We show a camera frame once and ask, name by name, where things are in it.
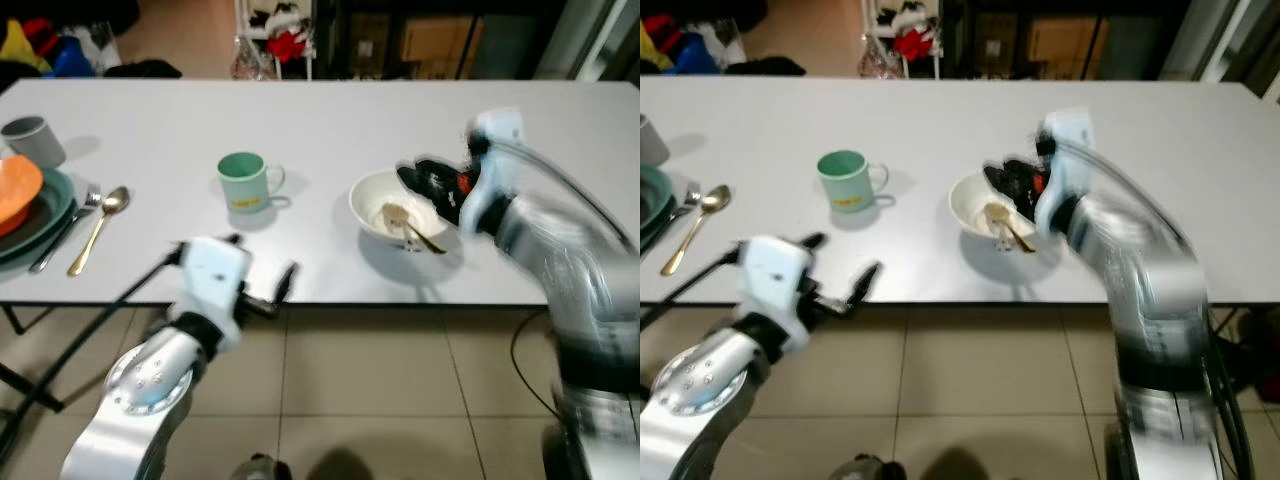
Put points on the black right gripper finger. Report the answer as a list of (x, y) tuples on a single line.
[(420, 183), (1003, 180)]

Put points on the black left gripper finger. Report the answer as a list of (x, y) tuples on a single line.
[(229, 240), (866, 282), (287, 282), (812, 241)]

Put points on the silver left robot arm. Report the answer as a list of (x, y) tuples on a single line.
[(150, 385), (695, 385)]

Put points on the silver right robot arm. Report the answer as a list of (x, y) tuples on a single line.
[(570, 280), (1150, 290)]

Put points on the white bowl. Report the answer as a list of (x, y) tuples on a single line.
[(378, 205), (970, 205)]

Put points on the green mug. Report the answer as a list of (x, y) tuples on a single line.
[(243, 183), (845, 182)]

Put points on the silver fork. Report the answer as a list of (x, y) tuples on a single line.
[(62, 236), (680, 211)]

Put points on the brown cardboard box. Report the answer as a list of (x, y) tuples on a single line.
[(1062, 45), (435, 45)]

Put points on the red cloth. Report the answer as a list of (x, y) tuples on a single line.
[(287, 45), (914, 43)]

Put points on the dark green plate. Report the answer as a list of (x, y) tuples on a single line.
[(52, 208), (655, 195)]

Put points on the dark robot foot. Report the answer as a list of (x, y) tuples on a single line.
[(260, 469), (866, 469)]

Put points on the black bag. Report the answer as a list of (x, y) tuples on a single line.
[(145, 69), (765, 66)]

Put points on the grey cup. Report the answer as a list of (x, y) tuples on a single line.
[(652, 142), (34, 142)]

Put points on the orange bowl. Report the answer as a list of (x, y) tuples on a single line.
[(18, 190)]

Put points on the colourful pile of bags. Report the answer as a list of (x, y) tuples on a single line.
[(60, 55), (690, 50)]

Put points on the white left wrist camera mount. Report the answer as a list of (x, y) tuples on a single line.
[(213, 283), (775, 283)]

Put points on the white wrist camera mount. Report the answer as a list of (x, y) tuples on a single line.
[(1066, 135), (775, 283), (497, 135), (213, 283)]

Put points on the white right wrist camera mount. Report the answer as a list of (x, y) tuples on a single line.
[(497, 135), (1066, 135)]

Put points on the black table leg frame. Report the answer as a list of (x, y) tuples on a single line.
[(22, 380)]

